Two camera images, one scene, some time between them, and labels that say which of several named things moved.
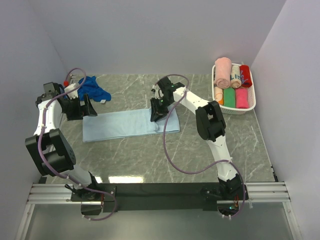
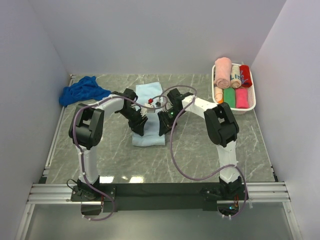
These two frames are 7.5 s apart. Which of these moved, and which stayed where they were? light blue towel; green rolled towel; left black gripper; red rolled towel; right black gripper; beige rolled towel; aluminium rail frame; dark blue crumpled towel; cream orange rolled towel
Moved: left black gripper; light blue towel; right black gripper
Stayed: beige rolled towel; aluminium rail frame; red rolled towel; dark blue crumpled towel; cream orange rolled towel; green rolled towel
